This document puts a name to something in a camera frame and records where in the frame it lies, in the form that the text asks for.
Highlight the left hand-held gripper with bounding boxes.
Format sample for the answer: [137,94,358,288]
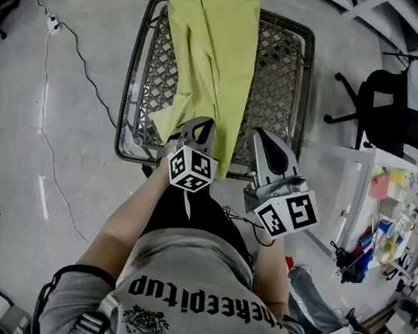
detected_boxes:
[152,110,224,197]

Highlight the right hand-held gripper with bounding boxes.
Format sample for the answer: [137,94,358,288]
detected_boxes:
[236,126,329,246]

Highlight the yellow-green tablecloth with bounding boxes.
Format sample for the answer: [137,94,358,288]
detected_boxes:
[143,0,264,184]

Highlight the person's right forearm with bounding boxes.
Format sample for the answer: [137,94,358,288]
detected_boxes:
[249,232,299,320]

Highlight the person's left forearm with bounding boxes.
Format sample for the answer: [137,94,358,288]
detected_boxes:
[74,150,181,287]

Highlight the white shelf unit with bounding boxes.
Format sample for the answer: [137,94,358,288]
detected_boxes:
[302,139,379,260]

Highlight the person's black trousers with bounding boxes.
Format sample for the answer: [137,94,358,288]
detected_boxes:
[137,179,264,272]

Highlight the pink paper pad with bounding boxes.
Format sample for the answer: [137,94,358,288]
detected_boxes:
[368,170,392,202]

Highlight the black office chair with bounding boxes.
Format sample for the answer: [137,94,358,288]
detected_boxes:
[319,31,418,159]

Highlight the yellow paper pad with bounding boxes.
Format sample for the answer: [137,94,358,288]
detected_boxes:
[387,167,414,185]

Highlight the cluttered white desk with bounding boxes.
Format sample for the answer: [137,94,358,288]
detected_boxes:
[321,143,418,325]

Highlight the person's grey printed shirt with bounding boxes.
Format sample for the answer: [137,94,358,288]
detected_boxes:
[35,214,336,334]

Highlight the white power strip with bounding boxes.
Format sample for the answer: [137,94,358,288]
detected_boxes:
[44,13,65,37]

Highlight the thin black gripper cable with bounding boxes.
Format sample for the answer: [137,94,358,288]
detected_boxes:
[218,204,279,248]

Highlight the black floor cable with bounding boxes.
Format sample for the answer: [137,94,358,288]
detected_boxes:
[18,0,134,129]

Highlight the white slatted frame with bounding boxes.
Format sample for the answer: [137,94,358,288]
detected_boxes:
[295,0,418,56]

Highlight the grey backpack strap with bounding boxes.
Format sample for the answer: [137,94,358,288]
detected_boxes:
[74,289,123,334]

